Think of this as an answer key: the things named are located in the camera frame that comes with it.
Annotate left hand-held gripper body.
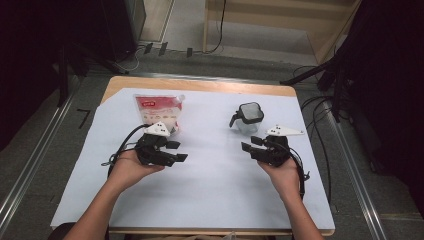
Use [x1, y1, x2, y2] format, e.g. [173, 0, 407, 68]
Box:
[134, 121, 178, 168]

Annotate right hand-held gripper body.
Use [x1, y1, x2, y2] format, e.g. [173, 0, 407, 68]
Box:
[251, 124, 305, 168]

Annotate clear jar with black lid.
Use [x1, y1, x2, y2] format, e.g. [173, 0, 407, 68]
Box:
[228, 101, 265, 135]

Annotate red and white pouch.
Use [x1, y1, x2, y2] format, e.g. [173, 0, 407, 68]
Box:
[133, 94, 186, 136]

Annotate person's right hand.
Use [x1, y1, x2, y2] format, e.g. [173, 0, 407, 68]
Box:
[257, 156, 302, 202]

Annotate person's left hand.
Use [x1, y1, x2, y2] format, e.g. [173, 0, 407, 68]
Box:
[107, 148, 166, 194]

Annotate white paper sheet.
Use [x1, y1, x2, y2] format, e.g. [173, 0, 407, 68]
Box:
[50, 87, 335, 231]

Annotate wooden table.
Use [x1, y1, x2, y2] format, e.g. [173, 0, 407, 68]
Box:
[99, 75, 336, 237]

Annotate black tripod stand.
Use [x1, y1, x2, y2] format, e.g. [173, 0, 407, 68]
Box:
[279, 54, 355, 123]

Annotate black metal stand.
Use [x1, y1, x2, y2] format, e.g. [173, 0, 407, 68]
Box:
[55, 42, 130, 108]

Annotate dark cabinet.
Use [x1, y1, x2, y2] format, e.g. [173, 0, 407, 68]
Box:
[99, 0, 147, 62]

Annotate dark curtain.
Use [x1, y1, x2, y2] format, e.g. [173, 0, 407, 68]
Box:
[333, 0, 424, 218]

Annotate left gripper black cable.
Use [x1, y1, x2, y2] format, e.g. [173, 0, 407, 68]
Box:
[101, 123, 151, 178]

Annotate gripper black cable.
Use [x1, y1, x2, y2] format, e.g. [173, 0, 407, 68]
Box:
[266, 139, 312, 201]
[101, 123, 151, 178]

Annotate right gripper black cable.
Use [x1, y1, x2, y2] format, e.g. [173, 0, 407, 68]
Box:
[266, 139, 312, 201]

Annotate black floor cables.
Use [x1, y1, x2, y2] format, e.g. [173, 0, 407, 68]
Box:
[292, 64, 335, 205]

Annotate metal floor rail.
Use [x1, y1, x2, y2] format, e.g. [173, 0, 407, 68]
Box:
[328, 106, 388, 240]
[0, 78, 83, 231]

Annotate black hanging cable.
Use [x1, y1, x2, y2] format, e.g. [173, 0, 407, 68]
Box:
[199, 0, 228, 55]

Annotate light wooden frame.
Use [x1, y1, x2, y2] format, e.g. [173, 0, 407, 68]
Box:
[202, 0, 363, 65]

